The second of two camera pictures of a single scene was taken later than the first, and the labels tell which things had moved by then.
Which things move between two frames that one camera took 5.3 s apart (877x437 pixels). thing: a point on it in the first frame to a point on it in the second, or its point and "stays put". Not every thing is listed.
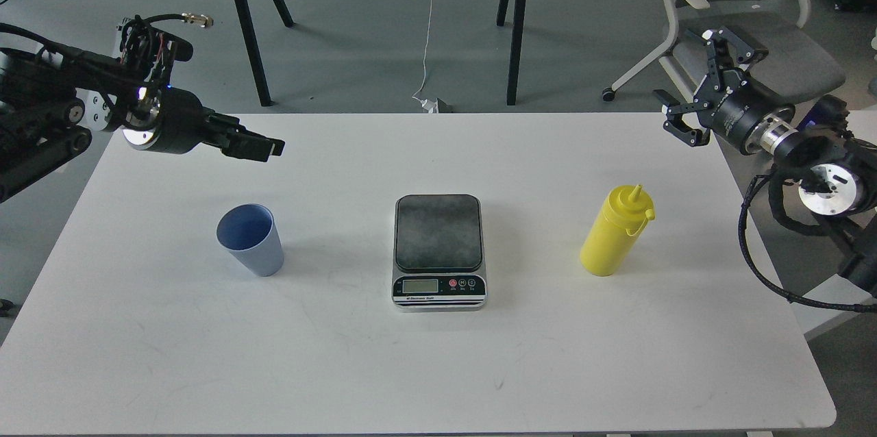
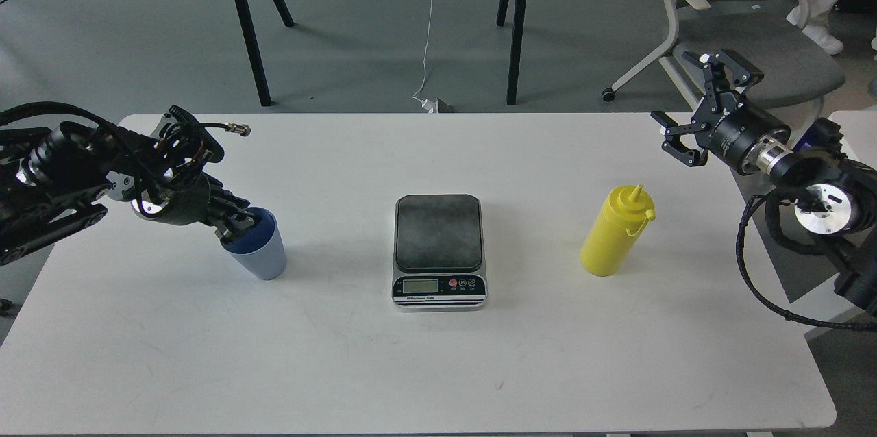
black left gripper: x=176 y=121 to x=188 y=196
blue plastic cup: x=249 y=231 stays put
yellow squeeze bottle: x=621 y=220 stays put
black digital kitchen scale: x=438 y=257 stays put
